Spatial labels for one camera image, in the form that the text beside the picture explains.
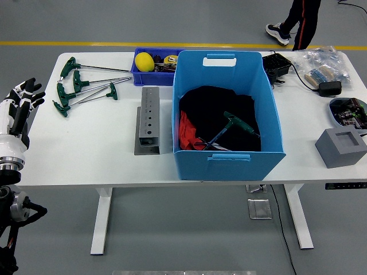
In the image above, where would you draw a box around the thin black floor cable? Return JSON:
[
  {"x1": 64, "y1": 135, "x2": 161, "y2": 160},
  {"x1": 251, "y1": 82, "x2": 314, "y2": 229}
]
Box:
[{"x1": 337, "y1": 0, "x2": 367, "y2": 14}]

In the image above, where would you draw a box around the person with red-striped legs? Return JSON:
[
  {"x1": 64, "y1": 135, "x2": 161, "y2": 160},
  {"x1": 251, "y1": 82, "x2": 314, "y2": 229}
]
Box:
[{"x1": 265, "y1": 0, "x2": 322, "y2": 52}]

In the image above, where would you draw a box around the beige resistor strip bundle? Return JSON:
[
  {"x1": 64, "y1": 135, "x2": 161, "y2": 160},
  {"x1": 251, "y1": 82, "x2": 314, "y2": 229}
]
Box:
[{"x1": 304, "y1": 65, "x2": 335, "y2": 89}]

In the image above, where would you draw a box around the clear plastic parts bag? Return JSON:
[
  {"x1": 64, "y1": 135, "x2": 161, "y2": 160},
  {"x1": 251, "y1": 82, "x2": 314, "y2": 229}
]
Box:
[{"x1": 292, "y1": 46, "x2": 353, "y2": 91}]

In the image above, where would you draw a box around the grey metal tool rack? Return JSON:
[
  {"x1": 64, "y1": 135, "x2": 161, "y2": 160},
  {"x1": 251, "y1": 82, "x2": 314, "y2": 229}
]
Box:
[{"x1": 134, "y1": 87, "x2": 161, "y2": 156}]

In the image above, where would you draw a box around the large green T-handle wrench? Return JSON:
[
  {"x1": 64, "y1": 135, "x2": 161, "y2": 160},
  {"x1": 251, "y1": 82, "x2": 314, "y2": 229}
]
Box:
[{"x1": 202, "y1": 111, "x2": 261, "y2": 151}]

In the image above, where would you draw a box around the black power adapter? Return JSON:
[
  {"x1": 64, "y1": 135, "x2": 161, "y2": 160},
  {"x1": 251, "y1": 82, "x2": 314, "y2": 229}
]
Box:
[{"x1": 318, "y1": 81, "x2": 342, "y2": 97}]

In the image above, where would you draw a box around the small green T-handle wrench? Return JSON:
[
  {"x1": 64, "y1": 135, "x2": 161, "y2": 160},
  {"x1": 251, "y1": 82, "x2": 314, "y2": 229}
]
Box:
[{"x1": 79, "y1": 82, "x2": 119, "y2": 104}]

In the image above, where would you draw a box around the grey foam block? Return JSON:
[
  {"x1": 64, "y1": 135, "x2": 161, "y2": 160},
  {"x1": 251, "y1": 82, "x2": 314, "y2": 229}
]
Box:
[{"x1": 314, "y1": 128, "x2": 367, "y2": 169}]

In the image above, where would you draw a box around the black adapter cable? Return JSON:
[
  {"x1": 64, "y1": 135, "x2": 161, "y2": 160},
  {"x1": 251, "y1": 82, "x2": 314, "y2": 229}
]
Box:
[{"x1": 291, "y1": 63, "x2": 321, "y2": 92}]

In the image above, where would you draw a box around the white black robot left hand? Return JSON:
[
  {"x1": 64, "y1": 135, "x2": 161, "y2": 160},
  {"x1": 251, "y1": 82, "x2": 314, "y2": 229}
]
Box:
[{"x1": 0, "y1": 77, "x2": 46, "y2": 158}]

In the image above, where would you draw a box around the large blue folding box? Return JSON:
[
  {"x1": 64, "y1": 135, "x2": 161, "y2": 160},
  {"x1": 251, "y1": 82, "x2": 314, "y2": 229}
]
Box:
[{"x1": 171, "y1": 50, "x2": 287, "y2": 181}]

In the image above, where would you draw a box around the white table leg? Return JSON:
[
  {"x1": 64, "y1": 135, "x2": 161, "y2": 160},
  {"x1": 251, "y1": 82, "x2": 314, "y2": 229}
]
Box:
[
  {"x1": 283, "y1": 184, "x2": 314, "y2": 250},
  {"x1": 90, "y1": 187, "x2": 113, "y2": 256}
]

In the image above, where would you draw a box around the dark small parts pile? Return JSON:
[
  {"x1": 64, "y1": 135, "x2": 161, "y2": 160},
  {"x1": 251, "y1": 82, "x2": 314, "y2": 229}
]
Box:
[{"x1": 153, "y1": 54, "x2": 176, "y2": 73}]

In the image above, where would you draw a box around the electronic parts pile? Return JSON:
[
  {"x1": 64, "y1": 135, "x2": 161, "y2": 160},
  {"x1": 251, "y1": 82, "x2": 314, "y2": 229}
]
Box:
[{"x1": 331, "y1": 98, "x2": 367, "y2": 129}]

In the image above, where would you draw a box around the small blue plastic bin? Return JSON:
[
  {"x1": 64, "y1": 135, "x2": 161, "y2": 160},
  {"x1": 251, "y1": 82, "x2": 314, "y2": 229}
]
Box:
[{"x1": 131, "y1": 47, "x2": 186, "y2": 87}]

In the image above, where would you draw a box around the black table control panel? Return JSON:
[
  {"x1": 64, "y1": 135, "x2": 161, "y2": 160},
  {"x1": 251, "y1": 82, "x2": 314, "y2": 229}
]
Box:
[{"x1": 325, "y1": 182, "x2": 367, "y2": 190}]

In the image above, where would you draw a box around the black cloth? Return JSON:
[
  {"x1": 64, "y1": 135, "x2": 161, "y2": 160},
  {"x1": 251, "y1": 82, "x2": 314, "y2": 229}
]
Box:
[{"x1": 179, "y1": 85, "x2": 262, "y2": 152}]

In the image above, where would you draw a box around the small metal floor plate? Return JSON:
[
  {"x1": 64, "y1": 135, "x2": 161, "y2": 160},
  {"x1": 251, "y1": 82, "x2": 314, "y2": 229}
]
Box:
[{"x1": 245, "y1": 184, "x2": 268, "y2": 193}]

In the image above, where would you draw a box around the red cloth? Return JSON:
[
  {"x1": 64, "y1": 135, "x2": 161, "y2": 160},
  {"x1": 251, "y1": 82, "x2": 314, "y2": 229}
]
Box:
[{"x1": 179, "y1": 110, "x2": 204, "y2": 150}]

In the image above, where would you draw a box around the pale blue oval tray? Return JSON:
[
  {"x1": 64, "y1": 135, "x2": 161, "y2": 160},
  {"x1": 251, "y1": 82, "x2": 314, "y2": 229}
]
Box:
[{"x1": 328, "y1": 97, "x2": 367, "y2": 130}]

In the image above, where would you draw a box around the black charger tray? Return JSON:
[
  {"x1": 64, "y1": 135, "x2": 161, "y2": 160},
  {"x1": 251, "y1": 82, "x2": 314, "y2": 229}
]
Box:
[{"x1": 261, "y1": 50, "x2": 293, "y2": 86}]

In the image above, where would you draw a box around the yellow lemon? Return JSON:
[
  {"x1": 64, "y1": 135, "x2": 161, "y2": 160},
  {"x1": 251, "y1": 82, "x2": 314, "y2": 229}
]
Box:
[{"x1": 134, "y1": 52, "x2": 155, "y2": 72}]

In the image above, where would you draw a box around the square metal floor plate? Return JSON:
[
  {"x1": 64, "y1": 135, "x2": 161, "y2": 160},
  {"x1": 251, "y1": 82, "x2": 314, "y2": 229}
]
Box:
[{"x1": 247, "y1": 198, "x2": 272, "y2": 220}]

